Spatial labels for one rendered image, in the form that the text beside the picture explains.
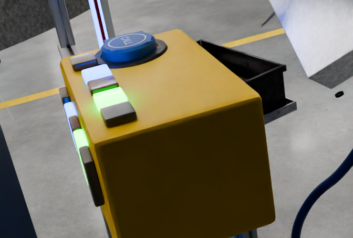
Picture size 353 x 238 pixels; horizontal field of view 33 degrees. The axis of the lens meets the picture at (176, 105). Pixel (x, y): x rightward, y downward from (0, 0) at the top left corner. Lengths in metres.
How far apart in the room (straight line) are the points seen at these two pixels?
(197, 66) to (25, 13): 2.15
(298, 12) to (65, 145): 2.15
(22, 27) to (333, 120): 1.35
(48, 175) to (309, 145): 1.09
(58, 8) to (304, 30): 0.61
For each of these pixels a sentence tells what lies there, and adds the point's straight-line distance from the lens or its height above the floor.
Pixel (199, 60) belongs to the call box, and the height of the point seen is 1.07.
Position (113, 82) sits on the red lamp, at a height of 1.08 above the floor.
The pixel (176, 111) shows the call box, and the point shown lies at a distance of 0.33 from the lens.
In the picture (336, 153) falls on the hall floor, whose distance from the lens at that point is 2.38.
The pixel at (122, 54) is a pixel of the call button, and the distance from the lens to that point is 0.42.
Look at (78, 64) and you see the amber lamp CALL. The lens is 0.42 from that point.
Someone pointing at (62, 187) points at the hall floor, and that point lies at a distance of 2.48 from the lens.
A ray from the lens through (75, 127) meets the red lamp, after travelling 0.38.
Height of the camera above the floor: 1.21
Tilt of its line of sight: 24 degrees down
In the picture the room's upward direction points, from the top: 11 degrees counter-clockwise
